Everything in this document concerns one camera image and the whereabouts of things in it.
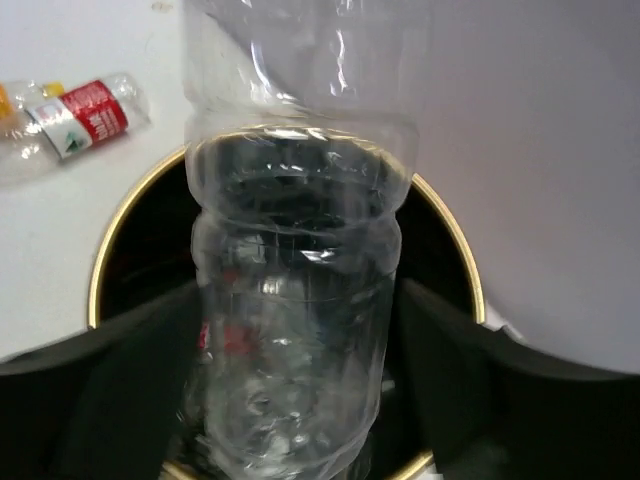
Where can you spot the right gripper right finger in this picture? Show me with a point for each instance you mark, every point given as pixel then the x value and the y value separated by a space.
pixel 491 408

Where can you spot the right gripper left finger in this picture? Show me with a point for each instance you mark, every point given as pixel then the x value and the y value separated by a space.
pixel 102 404

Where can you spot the small red label bottle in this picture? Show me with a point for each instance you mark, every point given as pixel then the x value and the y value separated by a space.
pixel 231 312

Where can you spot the clear unlabelled bottle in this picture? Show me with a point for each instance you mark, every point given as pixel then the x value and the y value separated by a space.
pixel 354 67

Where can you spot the orange cylindrical bin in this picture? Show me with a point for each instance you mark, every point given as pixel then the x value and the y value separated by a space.
pixel 150 235

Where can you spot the red label clear bottle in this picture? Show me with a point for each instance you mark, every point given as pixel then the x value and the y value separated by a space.
pixel 55 132

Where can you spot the yellow cap small bottle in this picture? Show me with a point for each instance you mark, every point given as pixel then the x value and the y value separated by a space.
pixel 20 94

